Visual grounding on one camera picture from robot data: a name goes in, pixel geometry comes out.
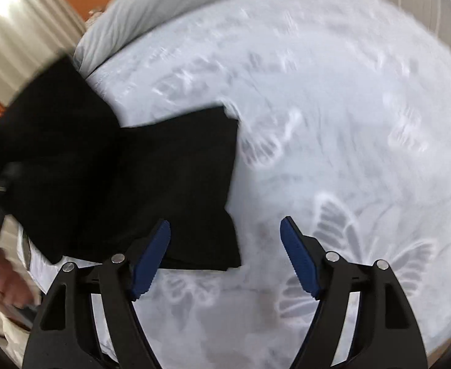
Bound black pants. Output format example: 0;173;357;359
0;56;241;271

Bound person's left hand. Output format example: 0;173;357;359
0;248;35;316

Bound cream curtain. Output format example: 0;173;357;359
0;0;85;109

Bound white floral bed sheet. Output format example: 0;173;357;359
74;0;451;368

